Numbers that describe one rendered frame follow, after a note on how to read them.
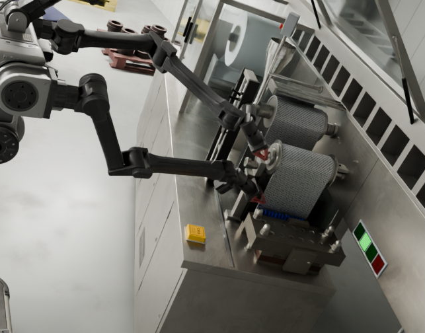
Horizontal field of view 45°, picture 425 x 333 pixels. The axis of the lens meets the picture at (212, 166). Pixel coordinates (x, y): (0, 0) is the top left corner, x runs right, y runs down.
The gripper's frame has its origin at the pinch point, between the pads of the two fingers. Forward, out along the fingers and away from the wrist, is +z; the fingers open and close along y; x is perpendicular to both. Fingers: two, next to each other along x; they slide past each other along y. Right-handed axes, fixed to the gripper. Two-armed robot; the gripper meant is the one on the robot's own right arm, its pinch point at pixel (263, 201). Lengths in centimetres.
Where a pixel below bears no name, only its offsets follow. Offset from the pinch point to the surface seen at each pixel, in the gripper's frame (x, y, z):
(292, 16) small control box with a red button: 55, -58, -32
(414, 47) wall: 118, -195, 108
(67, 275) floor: -124, -49, -2
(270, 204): 1.4, 0.2, 3.1
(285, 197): 8.0, 0.3, 4.9
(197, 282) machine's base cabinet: -34.0, 26.0, -6.4
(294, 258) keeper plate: -1.3, 22.1, 14.9
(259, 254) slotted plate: -11.4, 17.8, 6.5
